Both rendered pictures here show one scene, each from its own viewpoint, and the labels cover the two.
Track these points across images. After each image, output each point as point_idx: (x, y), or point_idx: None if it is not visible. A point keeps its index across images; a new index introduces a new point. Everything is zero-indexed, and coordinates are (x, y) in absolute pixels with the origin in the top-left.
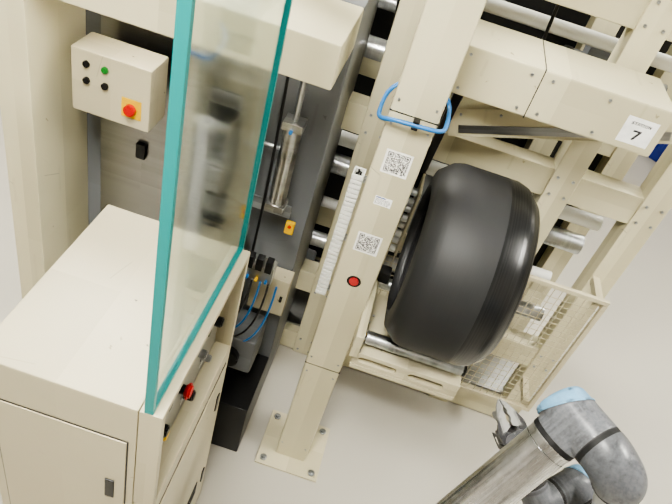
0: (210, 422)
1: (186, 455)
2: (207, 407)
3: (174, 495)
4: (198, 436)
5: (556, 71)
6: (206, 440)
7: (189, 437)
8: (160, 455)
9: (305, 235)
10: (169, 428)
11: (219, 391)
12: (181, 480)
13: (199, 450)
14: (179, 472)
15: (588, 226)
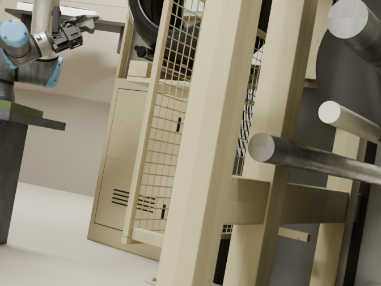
0: (171, 138)
1: (142, 100)
2: (164, 97)
3: (129, 120)
4: (155, 112)
5: None
6: (166, 156)
7: (146, 88)
8: (123, 38)
9: (305, 95)
10: (137, 47)
11: (182, 117)
12: (136, 121)
13: (157, 142)
14: (134, 101)
15: None
